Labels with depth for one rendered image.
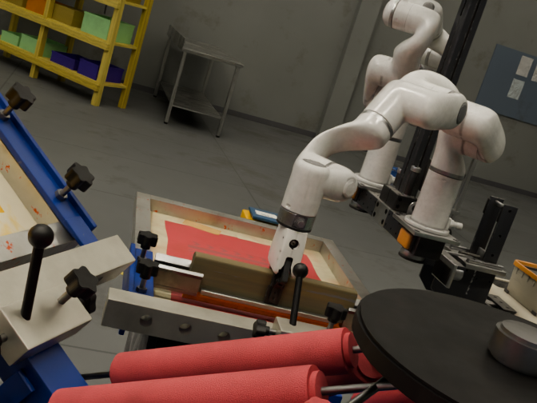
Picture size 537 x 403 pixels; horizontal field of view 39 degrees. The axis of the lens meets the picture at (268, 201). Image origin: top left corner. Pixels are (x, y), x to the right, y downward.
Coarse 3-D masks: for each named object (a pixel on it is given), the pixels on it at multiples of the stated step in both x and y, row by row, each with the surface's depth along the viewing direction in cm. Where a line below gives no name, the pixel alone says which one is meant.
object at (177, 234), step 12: (168, 228) 196; (180, 228) 199; (192, 228) 202; (168, 240) 187; (180, 240) 190; (192, 240) 193; (204, 240) 196; (216, 240) 199; (228, 240) 202; (168, 252) 179; (180, 252) 181; (240, 252) 195; (180, 300) 154; (192, 300) 156; (228, 312) 155; (240, 312) 157
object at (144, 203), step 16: (144, 208) 194; (160, 208) 206; (176, 208) 207; (192, 208) 208; (144, 224) 182; (208, 224) 210; (224, 224) 210; (240, 224) 211; (256, 224) 212; (320, 240) 217; (336, 256) 206; (336, 272) 199; (352, 272) 196; (352, 288) 185
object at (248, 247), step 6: (240, 240) 205; (246, 240) 207; (246, 246) 201; (252, 246) 203; (258, 246) 205; (264, 246) 206; (246, 252) 197; (252, 252) 198; (258, 252) 200; (264, 252) 201; (306, 258) 208; (306, 264) 203; (312, 270) 199; (306, 276) 193; (312, 276) 195; (270, 318) 159
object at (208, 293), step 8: (208, 296) 152; (216, 296) 152; (224, 296) 153; (232, 296) 153; (248, 304) 154; (256, 304) 154; (264, 304) 155; (280, 312) 156; (288, 312) 156; (304, 312) 157; (320, 320) 158
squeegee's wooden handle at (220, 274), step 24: (192, 264) 152; (216, 264) 152; (240, 264) 153; (216, 288) 153; (240, 288) 154; (264, 288) 155; (288, 288) 156; (312, 288) 157; (336, 288) 158; (312, 312) 158
